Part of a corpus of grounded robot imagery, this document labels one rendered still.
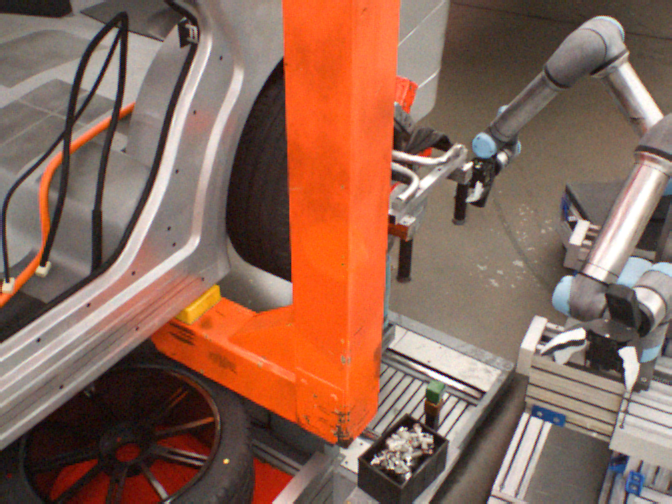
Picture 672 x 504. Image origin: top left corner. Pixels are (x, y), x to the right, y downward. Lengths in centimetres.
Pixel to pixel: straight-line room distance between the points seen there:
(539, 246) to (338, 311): 207
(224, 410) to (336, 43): 115
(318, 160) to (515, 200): 252
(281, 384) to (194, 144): 65
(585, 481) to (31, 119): 195
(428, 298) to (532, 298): 43
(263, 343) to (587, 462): 108
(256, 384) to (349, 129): 90
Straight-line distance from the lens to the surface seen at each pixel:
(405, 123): 248
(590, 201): 353
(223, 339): 223
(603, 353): 150
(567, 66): 235
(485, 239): 379
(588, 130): 481
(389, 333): 301
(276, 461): 247
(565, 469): 262
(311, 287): 185
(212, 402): 232
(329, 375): 200
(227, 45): 209
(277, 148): 225
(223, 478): 215
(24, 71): 291
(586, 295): 170
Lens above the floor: 219
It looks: 37 degrees down
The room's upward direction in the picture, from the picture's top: 1 degrees clockwise
